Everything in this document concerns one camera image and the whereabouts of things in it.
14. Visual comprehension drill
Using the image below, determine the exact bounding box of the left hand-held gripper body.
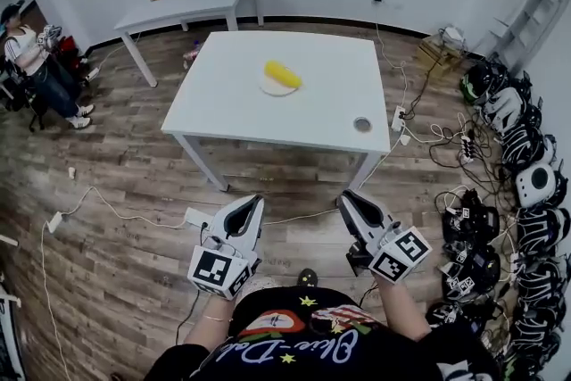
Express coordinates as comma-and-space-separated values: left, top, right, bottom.
187, 218, 263, 302

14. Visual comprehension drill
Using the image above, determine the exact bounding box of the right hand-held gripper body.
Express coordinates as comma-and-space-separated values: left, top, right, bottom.
345, 219, 434, 284

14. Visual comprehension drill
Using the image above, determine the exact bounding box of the white plate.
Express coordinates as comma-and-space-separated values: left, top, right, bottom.
258, 64, 303, 98

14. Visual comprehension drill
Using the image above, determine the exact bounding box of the yellow banana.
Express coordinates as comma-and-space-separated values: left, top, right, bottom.
263, 60, 303, 88

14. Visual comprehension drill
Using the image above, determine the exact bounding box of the person's left forearm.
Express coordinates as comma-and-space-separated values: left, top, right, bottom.
184, 293, 238, 347

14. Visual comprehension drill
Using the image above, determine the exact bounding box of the person's right forearm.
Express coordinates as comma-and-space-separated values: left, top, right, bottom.
376, 273, 432, 344

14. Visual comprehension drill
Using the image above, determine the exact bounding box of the black shoe with yellow print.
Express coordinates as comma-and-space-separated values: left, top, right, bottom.
296, 268, 319, 289

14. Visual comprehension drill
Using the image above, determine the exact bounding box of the white square table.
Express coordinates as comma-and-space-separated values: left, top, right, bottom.
161, 30, 393, 193

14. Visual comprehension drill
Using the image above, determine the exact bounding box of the black printed shirt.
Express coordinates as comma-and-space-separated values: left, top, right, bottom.
145, 286, 501, 381

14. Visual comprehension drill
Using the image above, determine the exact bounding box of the pile of black white headsets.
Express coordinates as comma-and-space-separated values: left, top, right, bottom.
426, 57, 571, 381

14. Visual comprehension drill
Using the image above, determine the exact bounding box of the wooden crate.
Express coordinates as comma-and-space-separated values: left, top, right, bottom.
415, 35, 464, 79

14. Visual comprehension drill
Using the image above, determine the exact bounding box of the white device on crate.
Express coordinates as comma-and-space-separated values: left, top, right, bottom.
440, 26, 466, 46

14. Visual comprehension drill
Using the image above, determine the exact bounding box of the white long table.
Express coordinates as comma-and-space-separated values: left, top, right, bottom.
113, 0, 265, 88

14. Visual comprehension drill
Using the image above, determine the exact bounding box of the red bag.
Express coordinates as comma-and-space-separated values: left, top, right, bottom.
56, 35, 89, 69

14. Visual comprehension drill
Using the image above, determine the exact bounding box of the white ladder shelf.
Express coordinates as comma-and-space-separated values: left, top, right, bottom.
488, 0, 571, 75

